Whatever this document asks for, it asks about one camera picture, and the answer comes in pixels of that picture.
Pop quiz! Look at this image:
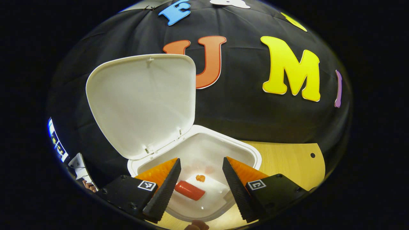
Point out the red pop can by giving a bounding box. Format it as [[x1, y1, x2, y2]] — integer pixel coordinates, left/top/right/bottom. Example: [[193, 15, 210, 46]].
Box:
[[174, 180, 205, 201]]

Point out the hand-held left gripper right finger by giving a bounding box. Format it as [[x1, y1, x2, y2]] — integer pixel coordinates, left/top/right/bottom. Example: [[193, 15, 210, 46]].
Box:
[[222, 157, 310, 223]]

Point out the black backdrop cloth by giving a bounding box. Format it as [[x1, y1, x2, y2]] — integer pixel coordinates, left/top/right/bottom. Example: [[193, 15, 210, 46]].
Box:
[[46, 0, 353, 189]]

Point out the white side table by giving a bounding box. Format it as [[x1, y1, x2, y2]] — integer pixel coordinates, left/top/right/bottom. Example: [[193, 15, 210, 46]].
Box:
[[68, 153, 95, 189]]

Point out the computer monitor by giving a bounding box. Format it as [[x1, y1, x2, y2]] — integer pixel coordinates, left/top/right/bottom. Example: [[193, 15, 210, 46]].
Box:
[[47, 118, 69, 163]]

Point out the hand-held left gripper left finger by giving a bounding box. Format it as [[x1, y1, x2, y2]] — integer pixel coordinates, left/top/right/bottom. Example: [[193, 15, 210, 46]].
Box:
[[96, 158, 181, 223]]

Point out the white desktop garbage bin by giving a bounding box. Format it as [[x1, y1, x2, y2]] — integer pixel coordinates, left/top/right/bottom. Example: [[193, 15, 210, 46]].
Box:
[[86, 54, 262, 222]]

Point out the wooden desktop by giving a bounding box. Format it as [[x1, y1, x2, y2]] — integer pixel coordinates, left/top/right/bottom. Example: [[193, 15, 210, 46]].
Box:
[[157, 141, 326, 230]]

